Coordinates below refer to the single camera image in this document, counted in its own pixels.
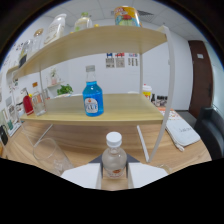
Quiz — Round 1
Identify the clear bottle white cap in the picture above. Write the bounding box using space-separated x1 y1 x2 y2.
101 131 128 179

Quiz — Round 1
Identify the clear glass with ice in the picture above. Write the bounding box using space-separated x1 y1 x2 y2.
32 137 74 177

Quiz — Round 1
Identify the white pouch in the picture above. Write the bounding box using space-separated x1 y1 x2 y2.
159 109 202 153

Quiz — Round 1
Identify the blue liquid bottle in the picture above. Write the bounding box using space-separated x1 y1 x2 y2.
82 64 105 118

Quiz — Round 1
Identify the black chair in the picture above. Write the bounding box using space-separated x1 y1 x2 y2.
194 106 224 161

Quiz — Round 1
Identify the clear bottle orange cap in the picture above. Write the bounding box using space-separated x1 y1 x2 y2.
30 91 47 117

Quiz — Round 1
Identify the green potted plant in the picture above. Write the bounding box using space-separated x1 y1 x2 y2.
56 83 74 97

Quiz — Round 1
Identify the black bag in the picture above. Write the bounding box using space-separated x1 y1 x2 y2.
0 124 9 146

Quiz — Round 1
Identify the red liquid bottle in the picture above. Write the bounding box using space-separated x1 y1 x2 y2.
21 94 35 117

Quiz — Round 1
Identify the brown door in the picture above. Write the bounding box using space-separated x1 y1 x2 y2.
187 39 214 119

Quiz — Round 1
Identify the glass jar with cork lid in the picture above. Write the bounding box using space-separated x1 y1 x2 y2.
30 28 45 56

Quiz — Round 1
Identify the clear bottle green cap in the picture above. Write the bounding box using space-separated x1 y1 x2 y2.
73 12 94 33

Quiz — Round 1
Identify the yellow printed can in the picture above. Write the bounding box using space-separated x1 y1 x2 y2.
113 5 142 28

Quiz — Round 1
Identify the ceiling air vent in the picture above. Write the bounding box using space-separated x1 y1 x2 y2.
137 9 155 18

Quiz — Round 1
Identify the white frame wooden shelf rack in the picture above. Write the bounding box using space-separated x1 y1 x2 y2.
12 24 177 164

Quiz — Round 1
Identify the wooden wall shelf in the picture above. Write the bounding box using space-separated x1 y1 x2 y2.
5 64 21 76

